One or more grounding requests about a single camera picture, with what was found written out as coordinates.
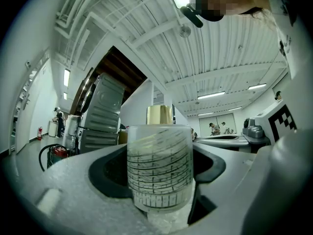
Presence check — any person's grey paw-print shirt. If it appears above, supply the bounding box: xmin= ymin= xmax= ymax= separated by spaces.
xmin=263 ymin=0 xmax=313 ymax=141

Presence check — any large cardboard box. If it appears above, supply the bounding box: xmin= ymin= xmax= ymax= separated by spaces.
xmin=118 ymin=130 xmax=128 ymax=145

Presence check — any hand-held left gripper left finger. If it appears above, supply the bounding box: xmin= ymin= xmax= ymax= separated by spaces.
xmin=11 ymin=143 xmax=150 ymax=235

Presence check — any round white metal-lidded container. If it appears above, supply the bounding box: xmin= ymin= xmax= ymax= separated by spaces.
xmin=126 ymin=105 xmax=194 ymax=212

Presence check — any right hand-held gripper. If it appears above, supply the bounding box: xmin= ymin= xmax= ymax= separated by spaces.
xmin=198 ymin=99 xmax=298 ymax=154

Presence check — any round ceiling sensor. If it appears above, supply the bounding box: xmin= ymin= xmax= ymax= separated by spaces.
xmin=179 ymin=24 xmax=192 ymax=38

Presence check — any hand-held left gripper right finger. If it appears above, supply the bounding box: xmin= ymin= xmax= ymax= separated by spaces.
xmin=185 ymin=142 xmax=268 ymax=235

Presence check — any white bin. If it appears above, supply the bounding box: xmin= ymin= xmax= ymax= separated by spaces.
xmin=48 ymin=120 xmax=58 ymax=137

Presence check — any red vacuum cleaner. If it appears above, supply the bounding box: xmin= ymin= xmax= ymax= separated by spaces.
xmin=47 ymin=144 xmax=74 ymax=166

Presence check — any silver wrapped cylinder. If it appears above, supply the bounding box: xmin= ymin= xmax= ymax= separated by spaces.
xmin=62 ymin=115 xmax=83 ymax=150

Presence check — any black head-worn camera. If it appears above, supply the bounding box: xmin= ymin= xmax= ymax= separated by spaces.
xmin=180 ymin=5 xmax=204 ymax=28

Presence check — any square ceiling light panel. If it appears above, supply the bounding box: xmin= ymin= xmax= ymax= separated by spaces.
xmin=173 ymin=0 xmax=191 ymax=9

